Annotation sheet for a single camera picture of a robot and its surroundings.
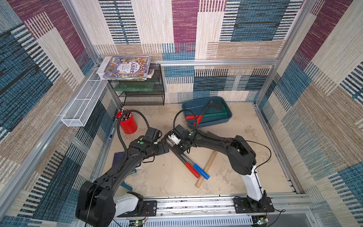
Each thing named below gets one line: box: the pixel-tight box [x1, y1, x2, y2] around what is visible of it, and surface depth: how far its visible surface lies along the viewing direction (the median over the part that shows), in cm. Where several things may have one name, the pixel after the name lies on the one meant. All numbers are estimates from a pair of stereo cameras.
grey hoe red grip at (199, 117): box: [196, 100, 225, 126], surface depth 114 cm
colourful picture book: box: [102, 56, 151, 81], surface depth 81 cm
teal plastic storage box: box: [181, 96, 233, 128], surface depth 115 cm
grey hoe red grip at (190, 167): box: [168, 144, 201, 179], surface depth 86 cm
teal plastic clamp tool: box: [121, 168, 137, 191], surface depth 83 cm
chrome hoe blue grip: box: [181, 153, 211, 180], surface depth 85 cm
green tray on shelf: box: [113, 81, 155, 92], surface depth 101 cm
